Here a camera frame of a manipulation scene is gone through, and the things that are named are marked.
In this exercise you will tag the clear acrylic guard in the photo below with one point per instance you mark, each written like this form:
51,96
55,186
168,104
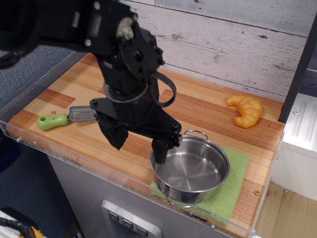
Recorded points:
91,171

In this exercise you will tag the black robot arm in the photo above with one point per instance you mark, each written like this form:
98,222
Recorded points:
128,57

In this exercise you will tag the orange plastic croissant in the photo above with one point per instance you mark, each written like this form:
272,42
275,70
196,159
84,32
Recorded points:
249,109

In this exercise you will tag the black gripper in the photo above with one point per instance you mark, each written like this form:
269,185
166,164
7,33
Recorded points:
142,116

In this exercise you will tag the green cloth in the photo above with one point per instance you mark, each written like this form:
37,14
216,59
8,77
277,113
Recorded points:
220,208

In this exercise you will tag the stainless steel pot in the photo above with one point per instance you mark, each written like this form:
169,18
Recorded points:
192,172

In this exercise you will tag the white appliance right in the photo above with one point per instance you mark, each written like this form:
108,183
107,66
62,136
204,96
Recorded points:
295,167

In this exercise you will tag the silver dispenser panel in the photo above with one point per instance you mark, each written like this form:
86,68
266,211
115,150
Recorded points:
125,224

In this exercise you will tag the yellow black object corner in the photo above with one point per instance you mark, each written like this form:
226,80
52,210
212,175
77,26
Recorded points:
25,231

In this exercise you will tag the dark grey right post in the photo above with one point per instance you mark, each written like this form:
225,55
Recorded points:
299,73

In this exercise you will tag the green handled grey spatula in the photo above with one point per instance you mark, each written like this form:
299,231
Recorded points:
76,114

